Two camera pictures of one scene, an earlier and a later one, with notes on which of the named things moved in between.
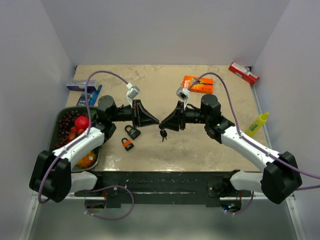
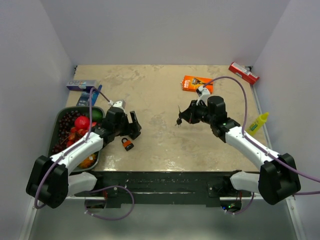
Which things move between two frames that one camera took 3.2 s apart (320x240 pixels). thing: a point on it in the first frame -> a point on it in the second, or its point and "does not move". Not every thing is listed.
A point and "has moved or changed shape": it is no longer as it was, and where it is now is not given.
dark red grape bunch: (66, 123) does not move
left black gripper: (140, 116) -> (132, 128)
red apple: (81, 122) does not move
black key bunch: (163, 133) has moved or changed shape
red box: (242, 72) does not move
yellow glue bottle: (257, 124) does not move
